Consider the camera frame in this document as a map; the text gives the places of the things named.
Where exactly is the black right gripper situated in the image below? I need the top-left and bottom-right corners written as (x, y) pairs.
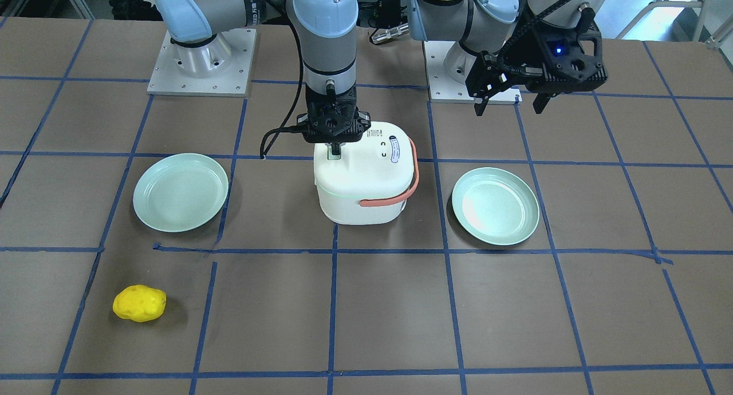
top-left (295, 87), bottom-right (371, 157)

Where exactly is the green plate near right arm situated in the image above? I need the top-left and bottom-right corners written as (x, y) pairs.
top-left (132, 153), bottom-right (230, 233)

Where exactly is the white rice cooker orange handle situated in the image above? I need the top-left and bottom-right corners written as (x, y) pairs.
top-left (313, 121), bottom-right (420, 226)

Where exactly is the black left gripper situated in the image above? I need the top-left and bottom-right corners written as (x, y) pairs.
top-left (474, 17), bottom-right (608, 117)

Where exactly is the green plate near left arm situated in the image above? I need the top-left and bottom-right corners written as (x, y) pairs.
top-left (451, 167), bottom-right (540, 246)

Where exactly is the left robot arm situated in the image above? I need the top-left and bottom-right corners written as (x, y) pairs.
top-left (408, 0), bottom-right (608, 116)

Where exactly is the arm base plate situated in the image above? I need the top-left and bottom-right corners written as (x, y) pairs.
top-left (423, 40), bottom-right (522, 105)
top-left (147, 28), bottom-right (257, 98)

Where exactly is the yellow toy potato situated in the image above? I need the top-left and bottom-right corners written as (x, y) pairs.
top-left (112, 285), bottom-right (167, 323)

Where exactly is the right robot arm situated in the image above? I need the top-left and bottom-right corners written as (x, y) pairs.
top-left (153, 0), bottom-right (370, 160)

